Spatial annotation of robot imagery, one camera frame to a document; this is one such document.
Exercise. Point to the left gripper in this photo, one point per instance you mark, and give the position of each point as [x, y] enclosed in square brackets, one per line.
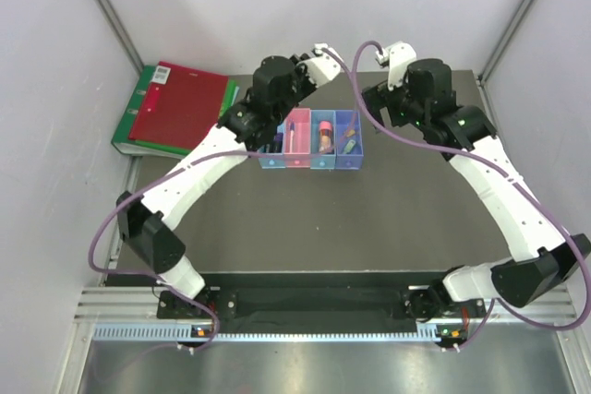
[309, 86]

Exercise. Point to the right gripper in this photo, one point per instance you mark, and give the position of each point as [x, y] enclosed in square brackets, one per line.
[379, 97]

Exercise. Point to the white blue-capped marker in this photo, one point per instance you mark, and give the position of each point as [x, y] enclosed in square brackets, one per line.
[292, 137]

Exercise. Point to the white pink marker pen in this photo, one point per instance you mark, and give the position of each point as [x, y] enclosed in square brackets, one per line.
[300, 137]

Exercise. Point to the purple-capped black highlighter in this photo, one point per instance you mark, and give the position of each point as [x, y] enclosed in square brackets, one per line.
[277, 144]

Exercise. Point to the light blue drawer box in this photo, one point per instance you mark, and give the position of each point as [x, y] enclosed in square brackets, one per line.
[320, 161]

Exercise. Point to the pink-capped marker tube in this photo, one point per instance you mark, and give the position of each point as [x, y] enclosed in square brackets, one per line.
[325, 137]

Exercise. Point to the blue end drawer box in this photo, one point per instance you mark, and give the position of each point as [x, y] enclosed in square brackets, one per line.
[271, 160]

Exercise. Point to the pink plastic drawer box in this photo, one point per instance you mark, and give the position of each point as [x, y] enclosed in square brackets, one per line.
[297, 160]

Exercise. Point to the light green highlighter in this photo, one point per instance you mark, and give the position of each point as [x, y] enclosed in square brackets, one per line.
[349, 146]

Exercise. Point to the purple plastic drawer box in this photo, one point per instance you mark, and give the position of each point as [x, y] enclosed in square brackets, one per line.
[348, 139]

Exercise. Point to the red ring binder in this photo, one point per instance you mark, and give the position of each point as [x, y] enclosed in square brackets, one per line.
[180, 106]

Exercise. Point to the green ring binder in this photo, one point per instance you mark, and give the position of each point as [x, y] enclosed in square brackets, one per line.
[121, 139]

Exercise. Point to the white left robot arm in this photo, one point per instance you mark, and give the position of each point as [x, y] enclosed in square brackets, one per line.
[147, 225]

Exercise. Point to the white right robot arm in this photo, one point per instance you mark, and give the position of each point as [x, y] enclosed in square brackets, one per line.
[540, 257]

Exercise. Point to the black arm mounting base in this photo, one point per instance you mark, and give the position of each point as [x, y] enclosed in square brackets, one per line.
[329, 302]

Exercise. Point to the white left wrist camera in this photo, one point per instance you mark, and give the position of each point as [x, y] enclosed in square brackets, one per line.
[323, 66]

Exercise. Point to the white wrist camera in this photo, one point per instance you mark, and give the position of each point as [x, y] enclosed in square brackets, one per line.
[323, 66]
[396, 57]

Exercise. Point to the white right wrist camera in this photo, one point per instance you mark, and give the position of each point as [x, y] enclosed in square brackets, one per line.
[396, 57]

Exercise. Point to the aluminium frame post left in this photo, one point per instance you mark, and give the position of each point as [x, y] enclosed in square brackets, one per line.
[121, 34]

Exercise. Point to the aluminium front rail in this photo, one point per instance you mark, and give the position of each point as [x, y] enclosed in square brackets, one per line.
[494, 354]

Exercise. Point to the grey slotted cable duct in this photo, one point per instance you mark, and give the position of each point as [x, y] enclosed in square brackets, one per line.
[191, 333]

